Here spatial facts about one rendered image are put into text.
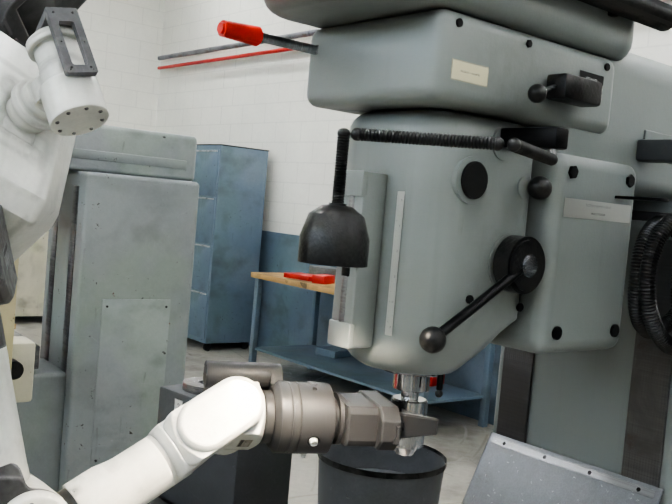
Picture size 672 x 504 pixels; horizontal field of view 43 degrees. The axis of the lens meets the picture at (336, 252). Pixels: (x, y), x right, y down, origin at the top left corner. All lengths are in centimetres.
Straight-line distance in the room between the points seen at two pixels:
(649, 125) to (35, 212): 82
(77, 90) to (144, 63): 999
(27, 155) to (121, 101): 977
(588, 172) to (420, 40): 31
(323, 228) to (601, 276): 48
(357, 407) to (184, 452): 22
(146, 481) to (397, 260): 38
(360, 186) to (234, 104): 848
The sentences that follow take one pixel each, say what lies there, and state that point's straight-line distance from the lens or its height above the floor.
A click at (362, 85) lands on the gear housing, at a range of 103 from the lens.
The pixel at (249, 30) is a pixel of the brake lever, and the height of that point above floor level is 170.
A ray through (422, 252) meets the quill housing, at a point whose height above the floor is 146.
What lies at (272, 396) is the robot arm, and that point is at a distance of 106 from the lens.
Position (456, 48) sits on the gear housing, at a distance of 96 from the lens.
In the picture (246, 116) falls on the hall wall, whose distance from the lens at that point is 923.
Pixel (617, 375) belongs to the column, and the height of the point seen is 129.
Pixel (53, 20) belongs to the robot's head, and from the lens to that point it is 103.
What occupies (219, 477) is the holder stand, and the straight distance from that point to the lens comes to 141.
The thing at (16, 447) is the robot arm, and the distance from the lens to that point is 96.
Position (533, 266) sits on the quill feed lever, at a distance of 106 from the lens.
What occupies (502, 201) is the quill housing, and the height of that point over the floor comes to 153.
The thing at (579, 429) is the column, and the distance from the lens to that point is 142.
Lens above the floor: 151
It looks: 3 degrees down
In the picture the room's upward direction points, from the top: 5 degrees clockwise
